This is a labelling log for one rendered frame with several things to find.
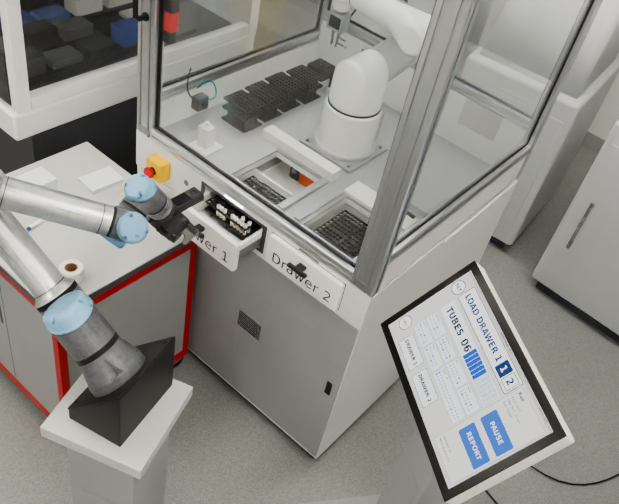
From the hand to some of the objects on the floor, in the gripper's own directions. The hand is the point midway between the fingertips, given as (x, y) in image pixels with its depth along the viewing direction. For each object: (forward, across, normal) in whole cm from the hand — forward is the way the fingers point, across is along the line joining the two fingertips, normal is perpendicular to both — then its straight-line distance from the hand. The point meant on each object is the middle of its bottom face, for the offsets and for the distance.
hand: (192, 229), depth 213 cm
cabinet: (+112, +5, 0) cm, 112 cm away
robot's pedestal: (+47, +26, -92) cm, 107 cm away
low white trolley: (+67, -41, -64) cm, 101 cm away
